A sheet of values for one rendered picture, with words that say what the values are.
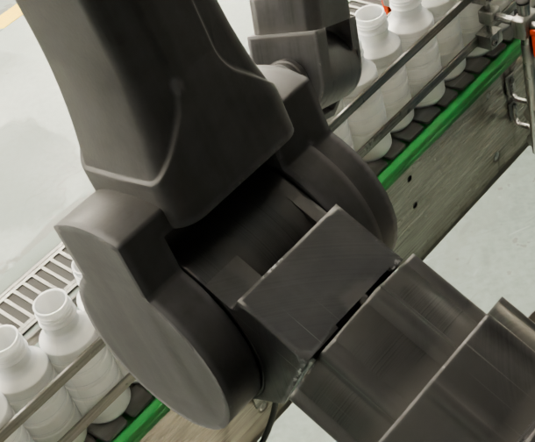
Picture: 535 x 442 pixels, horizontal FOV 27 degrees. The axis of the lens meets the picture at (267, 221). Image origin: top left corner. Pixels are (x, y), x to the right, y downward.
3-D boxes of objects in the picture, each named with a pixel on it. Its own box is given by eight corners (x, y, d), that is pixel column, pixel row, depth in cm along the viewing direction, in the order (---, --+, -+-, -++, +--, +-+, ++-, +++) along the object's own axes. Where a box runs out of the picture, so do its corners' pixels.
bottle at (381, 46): (360, 128, 142) (334, 22, 131) (386, 102, 145) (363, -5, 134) (397, 140, 139) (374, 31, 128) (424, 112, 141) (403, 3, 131)
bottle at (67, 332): (89, 382, 121) (32, 280, 110) (139, 381, 119) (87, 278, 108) (73, 427, 117) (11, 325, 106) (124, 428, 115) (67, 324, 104)
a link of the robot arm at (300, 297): (342, 393, 36) (437, 288, 38) (118, 196, 38) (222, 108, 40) (291, 470, 44) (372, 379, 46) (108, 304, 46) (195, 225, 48)
